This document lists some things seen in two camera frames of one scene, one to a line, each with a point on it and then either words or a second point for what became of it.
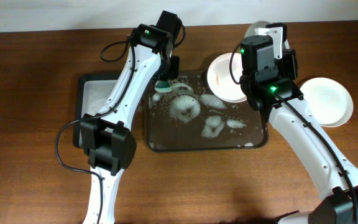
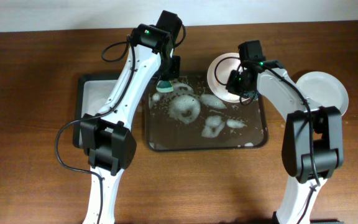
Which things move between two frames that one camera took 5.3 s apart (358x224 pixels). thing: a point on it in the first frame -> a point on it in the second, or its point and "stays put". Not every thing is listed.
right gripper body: (291, 64) -> (237, 83)
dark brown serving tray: (189, 117) stays put
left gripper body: (171, 72) stays put
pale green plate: (250, 30) -> (324, 90)
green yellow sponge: (163, 86) stays put
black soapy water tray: (93, 91) stays put
